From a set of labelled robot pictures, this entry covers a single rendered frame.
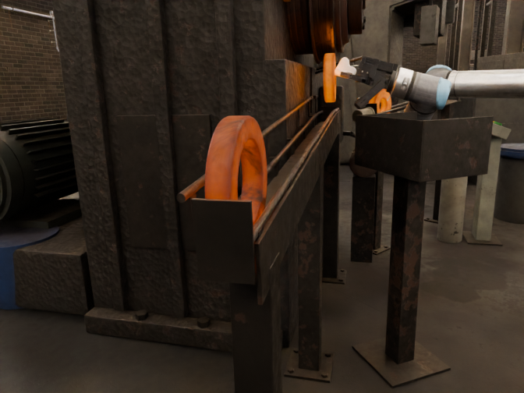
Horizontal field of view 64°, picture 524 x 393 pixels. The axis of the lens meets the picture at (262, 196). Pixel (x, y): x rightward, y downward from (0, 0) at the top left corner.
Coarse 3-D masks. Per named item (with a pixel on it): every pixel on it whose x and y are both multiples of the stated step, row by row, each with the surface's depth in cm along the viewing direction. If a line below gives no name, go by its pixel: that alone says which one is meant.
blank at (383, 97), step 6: (384, 90) 193; (378, 96) 190; (384, 96) 194; (390, 96) 197; (372, 102) 190; (378, 102) 191; (384, 102) 197; (390, 102) 198; (378, 108) 192; (384, 108) 197; (390, 108) 199
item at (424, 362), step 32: (384, 128) 104; (416, 128) 94; (448, 128) 95; (480, 128) 98; (384, 160) 106; (416, 160) 95; (448, 160) 97; (480, 160) 100; (416, 192) 111; (416, 224) 114; (416, 256) 116; (416, 288) 119; (384, 352) 129; (416, 352) 128
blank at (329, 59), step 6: (324, 54) 134; (330, 54) 133; (324, 60) 131; (330, 60) 130; (324, 66) 130; (330, 66) 130; (324, 72) 130; (330, 72) 130; (324, 78) 130; (330, 78) 130; (324, 84) 131; (330, 84) 131; (324, 90) 132; (330, 90) 132; (324, 96) 134; (330, 96) 134
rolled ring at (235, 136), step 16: (224, 128) 52; (240, 128) 52; (256, 128) 59; (224, 144) 50; (240, 144) 52; (256, 144) 60; (208, 160) 50; (224, 160) 50; (256, 160) 63; (208, 176) 50; (224, 176) 49; (256, 176) 64; (208, 192) 50; (224, 192) 49; (256, 192) 64; (256, 208) 63
